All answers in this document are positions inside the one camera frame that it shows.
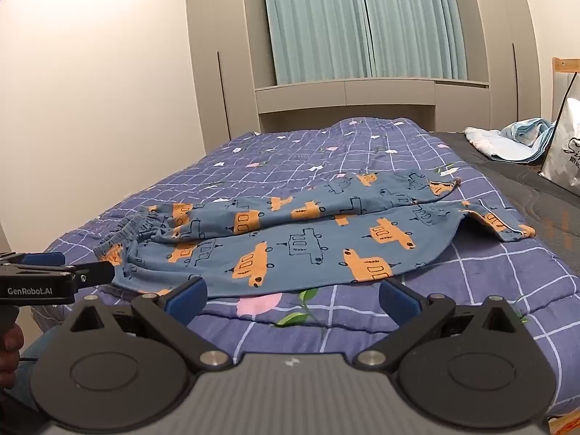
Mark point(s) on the wooden chair frame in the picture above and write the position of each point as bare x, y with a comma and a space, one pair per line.
565, 64

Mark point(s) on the white printed shopping bag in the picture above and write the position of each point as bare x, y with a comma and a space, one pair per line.
564, 145

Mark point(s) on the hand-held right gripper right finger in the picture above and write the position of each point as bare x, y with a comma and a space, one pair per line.
398, 298

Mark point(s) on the crumpled white and blue cloth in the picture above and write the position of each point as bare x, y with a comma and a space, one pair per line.
512, 138

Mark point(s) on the person's left hand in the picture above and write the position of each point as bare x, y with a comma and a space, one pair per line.
9, 349

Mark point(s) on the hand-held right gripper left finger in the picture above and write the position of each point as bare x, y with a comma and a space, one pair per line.
186, 298

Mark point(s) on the blue pants with orange cars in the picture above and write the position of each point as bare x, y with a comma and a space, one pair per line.
308, 240

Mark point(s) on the grey tall wardrobe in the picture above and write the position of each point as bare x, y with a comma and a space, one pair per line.
498, 50
217, 54

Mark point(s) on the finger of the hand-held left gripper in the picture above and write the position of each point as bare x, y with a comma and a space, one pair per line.
96, 272

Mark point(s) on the dark grey bed mattress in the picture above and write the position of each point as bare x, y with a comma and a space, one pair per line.
534, 204

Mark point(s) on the purple checked floral blanket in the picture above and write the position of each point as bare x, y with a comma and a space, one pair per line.
326, 154

